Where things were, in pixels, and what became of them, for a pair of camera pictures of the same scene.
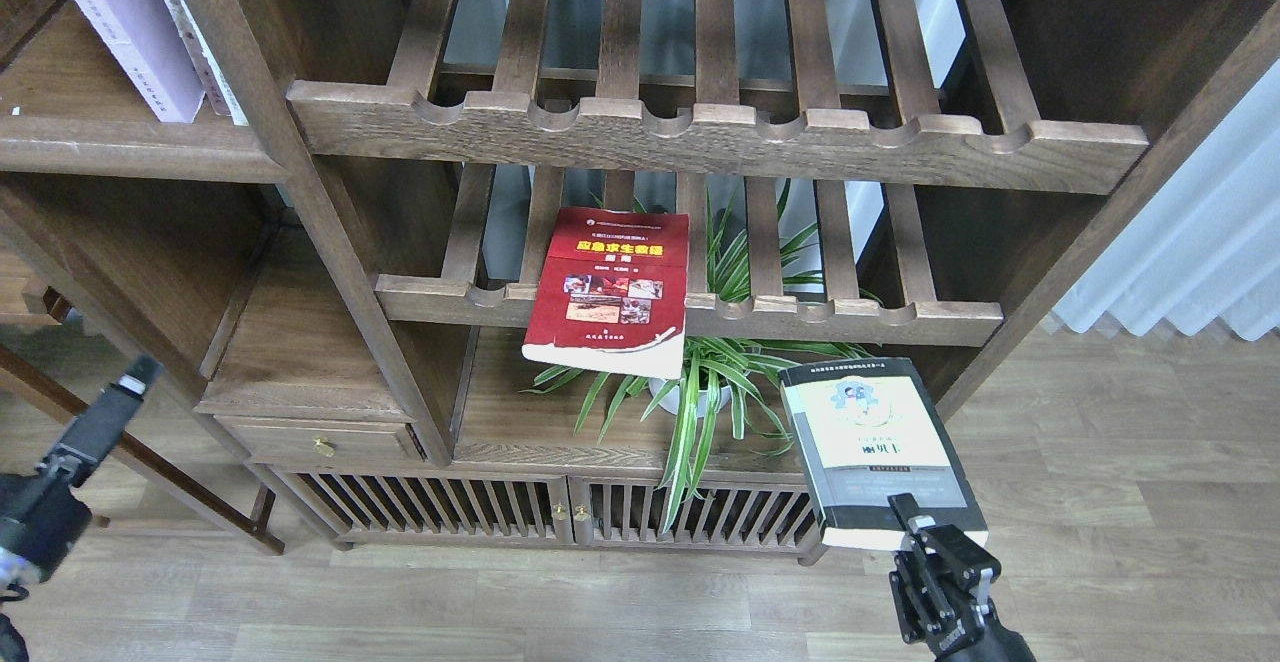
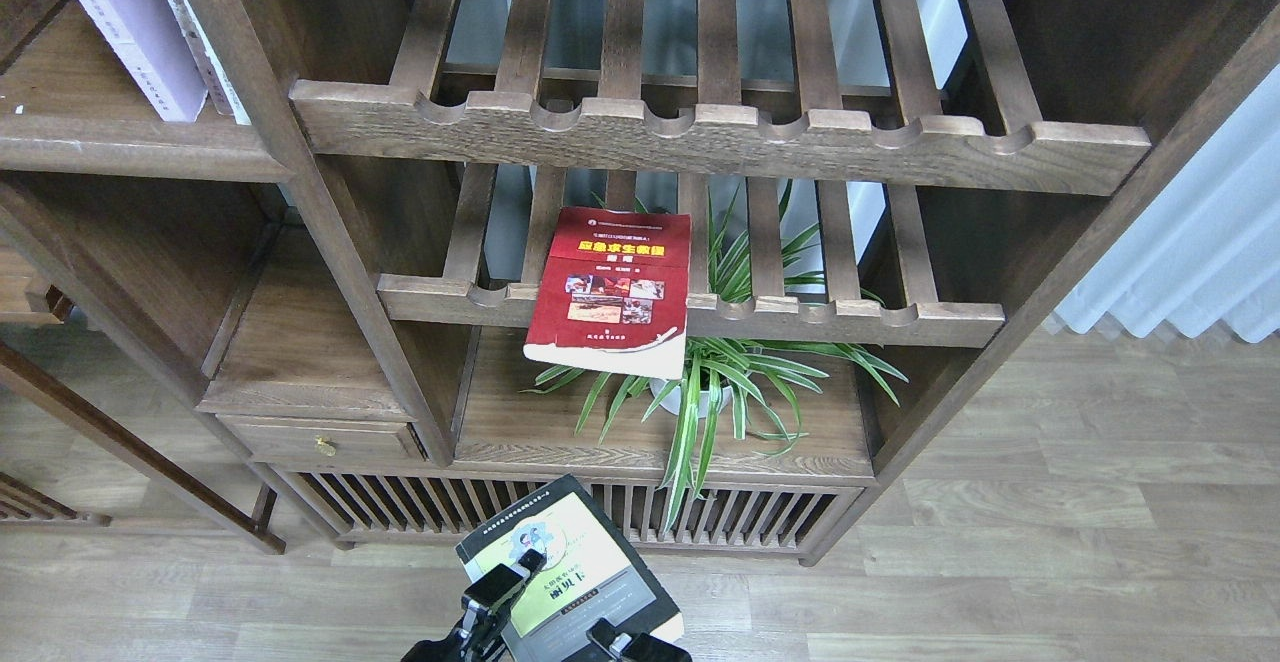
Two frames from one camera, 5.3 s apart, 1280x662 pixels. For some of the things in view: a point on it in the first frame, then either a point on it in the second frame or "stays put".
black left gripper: x=41 y=515 to x=477 y=638
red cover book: x=608 y=290 stays put
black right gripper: x=964 y=573 to x=643 y=648
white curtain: x=1205 y=248 stays put
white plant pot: x=671 y=402 stays put
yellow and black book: x=867 y=430 to x=580 y=584
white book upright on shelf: x=214 y=86 stays put
